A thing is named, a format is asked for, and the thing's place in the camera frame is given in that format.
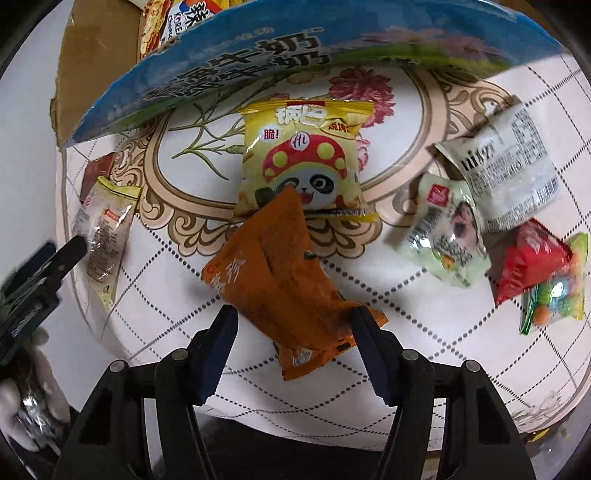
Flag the grey-white snack packet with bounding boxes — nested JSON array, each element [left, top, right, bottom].
[[435, 102, 560, 235]]

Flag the yellow instant noodle packet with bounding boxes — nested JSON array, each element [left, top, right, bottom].
[[137, 0, 232, 60]]

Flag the green candy packet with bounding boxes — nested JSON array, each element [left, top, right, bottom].
[[519, 232, 591, 335]]

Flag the orange snack packet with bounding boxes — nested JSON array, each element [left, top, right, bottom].
[[202, 187, 389, 381]]

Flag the person's left hand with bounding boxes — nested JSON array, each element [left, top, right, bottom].
[[0, 327, 71, 452]]

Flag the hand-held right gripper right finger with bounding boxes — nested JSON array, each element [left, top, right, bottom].
[[352, 305, 539, 480]]

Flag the blue printed cardboard box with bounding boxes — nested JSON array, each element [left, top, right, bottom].
[[50, 0, 568, 149]]

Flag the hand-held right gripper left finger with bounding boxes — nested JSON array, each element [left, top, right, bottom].
[[52, 305, 239, 480]]

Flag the clear yellow-edged snack packet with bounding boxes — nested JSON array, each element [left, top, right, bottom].
[[71, 176, 141, 311]]

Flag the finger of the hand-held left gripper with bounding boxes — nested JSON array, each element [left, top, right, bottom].
[[2, 242, 57, 296], [46, 234, 89, 283]]

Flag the pale green snack packet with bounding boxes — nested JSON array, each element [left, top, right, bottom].
[[398, 174, 491, 289]]

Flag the yellow mushroom snack packet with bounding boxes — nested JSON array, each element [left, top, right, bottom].
[[233, 99, 380, 223]]

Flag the dark red snack packet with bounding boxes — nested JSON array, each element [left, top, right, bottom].
[[79, 152, 116, 204]]

